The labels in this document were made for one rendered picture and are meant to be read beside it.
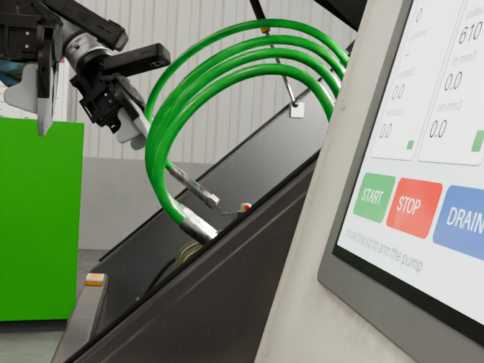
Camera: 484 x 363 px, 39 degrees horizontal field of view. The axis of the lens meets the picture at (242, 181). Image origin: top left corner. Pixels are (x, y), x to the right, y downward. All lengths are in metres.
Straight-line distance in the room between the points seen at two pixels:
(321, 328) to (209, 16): 7.21
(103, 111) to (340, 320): 0.74
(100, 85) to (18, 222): 3.12
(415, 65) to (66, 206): 3.85
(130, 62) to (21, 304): 3.29
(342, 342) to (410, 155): 0.14
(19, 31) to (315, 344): 0.56
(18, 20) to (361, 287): 0.59
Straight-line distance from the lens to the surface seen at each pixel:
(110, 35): 0.91
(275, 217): 0.71
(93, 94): 1.19
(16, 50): 0.91
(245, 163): 1.37
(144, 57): 1.17
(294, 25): 1.12
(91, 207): 7.47
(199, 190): 1.12
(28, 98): 0.92
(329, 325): 0.53
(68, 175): 4.26
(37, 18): 0.91
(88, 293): 1.21
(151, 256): 1.37
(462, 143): 0.40
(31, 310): 4.37
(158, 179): 0.80
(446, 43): 0.48
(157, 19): 7.59
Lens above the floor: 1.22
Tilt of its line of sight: 3 degrees down
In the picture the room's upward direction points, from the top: 4 degrees clockwise
